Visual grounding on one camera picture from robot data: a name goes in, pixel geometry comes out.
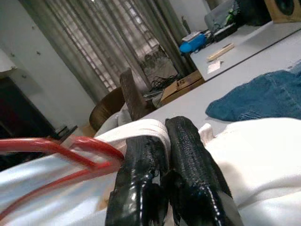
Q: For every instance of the wood and black loudspeaker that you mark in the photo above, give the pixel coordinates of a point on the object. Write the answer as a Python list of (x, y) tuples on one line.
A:
[(282, 10)]

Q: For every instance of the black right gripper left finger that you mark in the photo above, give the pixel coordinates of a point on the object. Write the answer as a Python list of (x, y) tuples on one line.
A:
[(138, 179)]

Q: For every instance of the grey pillow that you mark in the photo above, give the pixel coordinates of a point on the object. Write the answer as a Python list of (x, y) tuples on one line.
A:
[(117, 120)]

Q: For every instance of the red plastic hanger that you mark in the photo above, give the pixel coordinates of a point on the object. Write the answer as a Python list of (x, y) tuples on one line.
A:
[(77, 153)]

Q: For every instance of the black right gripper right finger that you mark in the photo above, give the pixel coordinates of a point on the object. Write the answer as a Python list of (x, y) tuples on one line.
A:
[(195, 169)]

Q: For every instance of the large white table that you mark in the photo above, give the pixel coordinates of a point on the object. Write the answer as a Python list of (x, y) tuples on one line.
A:
[(188, 101)]

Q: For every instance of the white remote control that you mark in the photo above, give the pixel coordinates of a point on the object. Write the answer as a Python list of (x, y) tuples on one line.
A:
[(220, 53)]

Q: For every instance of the black power strip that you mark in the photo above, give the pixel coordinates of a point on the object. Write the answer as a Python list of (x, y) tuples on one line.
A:
[(224, 33)]

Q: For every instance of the beige window curtain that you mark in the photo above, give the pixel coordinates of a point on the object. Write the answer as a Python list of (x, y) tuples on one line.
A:
[(105, 42)]

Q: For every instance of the brown cardboard box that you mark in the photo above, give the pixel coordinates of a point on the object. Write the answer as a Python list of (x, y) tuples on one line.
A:
[(181, 87)]

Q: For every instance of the brown wicker armchair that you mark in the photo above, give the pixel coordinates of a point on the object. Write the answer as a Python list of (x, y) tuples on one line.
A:
[(127, 99)]

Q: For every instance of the small white card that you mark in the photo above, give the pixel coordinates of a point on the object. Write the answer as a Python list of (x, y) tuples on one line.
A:
[(215, 67)]

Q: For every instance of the black desktop box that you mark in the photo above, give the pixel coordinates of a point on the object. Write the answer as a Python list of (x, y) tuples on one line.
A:
[(254, 11)]

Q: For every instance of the white shirt black print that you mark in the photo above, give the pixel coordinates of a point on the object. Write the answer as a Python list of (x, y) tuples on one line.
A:
[(150, 134)]

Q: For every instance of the white work table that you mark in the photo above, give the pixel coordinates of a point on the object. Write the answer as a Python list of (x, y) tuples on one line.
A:
[(247, 49)]

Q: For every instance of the blue plastic box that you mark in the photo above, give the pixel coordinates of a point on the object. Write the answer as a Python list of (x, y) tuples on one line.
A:
[(192, 43)]

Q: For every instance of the blue denim jeans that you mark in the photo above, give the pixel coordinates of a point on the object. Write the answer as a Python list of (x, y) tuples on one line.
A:
[(258, 96)]

